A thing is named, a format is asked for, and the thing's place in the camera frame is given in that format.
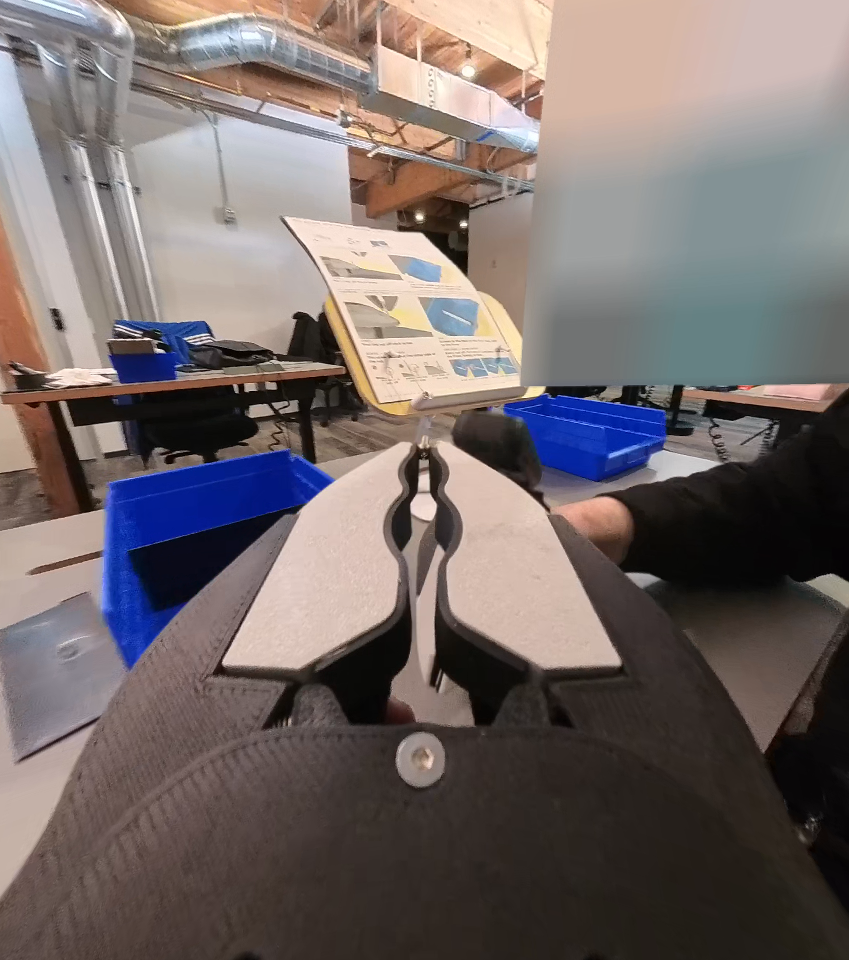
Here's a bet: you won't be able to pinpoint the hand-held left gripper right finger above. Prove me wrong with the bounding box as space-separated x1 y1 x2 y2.
426 442 625 727

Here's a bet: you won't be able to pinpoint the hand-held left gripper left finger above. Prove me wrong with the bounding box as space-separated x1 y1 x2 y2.
220 441 417 725

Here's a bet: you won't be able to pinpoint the person's right forearm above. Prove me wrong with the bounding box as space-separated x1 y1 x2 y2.
604 382 849 595

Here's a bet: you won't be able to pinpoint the person's right hand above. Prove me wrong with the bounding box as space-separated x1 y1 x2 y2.
550 495 637 565

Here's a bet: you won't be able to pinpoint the blue plastic bin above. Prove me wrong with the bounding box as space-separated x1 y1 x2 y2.
100 449 336 670
502 393 668 483

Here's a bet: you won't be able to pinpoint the acrylic stand with instruction sheet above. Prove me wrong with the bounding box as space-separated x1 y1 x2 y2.
281 216 525 448

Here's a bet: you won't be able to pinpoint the black office chair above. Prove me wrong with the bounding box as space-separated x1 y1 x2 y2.
128 322 261 468

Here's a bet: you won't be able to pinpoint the black jacket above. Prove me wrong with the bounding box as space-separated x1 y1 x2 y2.
288 310 367 430

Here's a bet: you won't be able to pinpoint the black bag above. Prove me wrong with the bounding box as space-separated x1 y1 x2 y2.
187 340 276 371

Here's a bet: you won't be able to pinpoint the small blue bin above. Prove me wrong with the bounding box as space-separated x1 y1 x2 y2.
107 351 180 386

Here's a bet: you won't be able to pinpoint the blue striped jacket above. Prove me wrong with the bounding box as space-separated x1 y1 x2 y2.
112 318 217 369

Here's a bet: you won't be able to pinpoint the wooden table with pink sheet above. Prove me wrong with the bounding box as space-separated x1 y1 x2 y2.
681 383 849 444

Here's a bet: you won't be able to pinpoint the dark metal plate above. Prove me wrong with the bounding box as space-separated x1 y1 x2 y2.
0 591 128 764

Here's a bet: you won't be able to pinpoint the white gloves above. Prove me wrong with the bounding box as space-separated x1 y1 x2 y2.
44 366 117 389

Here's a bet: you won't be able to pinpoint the rectangular metal air duct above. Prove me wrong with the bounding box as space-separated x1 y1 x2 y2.
360 43 543 156

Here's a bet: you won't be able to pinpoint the round silver air duct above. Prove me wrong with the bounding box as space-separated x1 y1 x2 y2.
0 0 382 331

